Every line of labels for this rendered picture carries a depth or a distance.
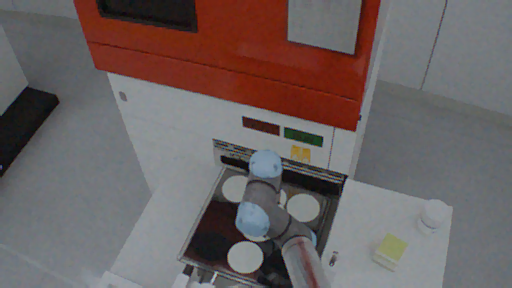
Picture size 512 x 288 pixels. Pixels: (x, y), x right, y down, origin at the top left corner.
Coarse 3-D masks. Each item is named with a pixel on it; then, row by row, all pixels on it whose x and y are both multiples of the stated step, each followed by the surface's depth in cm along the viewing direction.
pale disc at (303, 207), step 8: (296, 200) 139; (304, 200) 139; (312, 200) 139; (288, 208) 137; (296, 208) 137; (304, 208) 137; (312, 208) 137; (296, 216) 135; (304, 216) 135; (312, 216) 135
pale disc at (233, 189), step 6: (228, 180) 144; (234, 180) 144; (240, 180) 144; (246, 180) 144; (228, 186) 143; (234, 186) 142; (240, 186) 142; (228, 192) 141; (234, 192) 141; (240, 192) 141; (228, 198) 140; (234, 198) 140; (240, 198) 140
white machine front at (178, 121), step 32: (128, 96) 144; (160, 96) 138; (192, 96) 133; (128, 128) 160; (160, 128) 152; (192, 128) 145; (224, 128) 139; (288, 128) 128; (320, 128) 124; (320, 160) 134
